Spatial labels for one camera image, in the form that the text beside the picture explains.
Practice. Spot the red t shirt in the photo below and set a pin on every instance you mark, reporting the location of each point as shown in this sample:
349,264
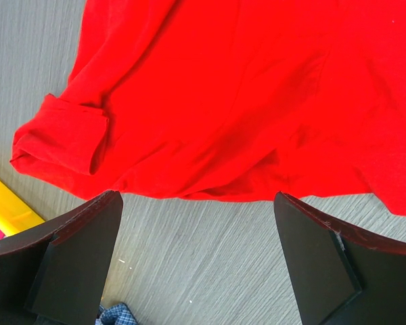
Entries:
229,100

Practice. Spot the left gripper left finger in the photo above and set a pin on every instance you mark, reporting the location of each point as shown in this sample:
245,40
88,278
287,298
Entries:
57,270

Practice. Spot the yellow plastic bin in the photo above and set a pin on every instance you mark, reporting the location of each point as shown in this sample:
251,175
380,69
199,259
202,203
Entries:
15,215

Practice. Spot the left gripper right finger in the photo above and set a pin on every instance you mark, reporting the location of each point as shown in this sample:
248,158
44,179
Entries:
340,273

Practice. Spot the blue checkered shirt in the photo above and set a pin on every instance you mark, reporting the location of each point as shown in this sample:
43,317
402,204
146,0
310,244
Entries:
118,314

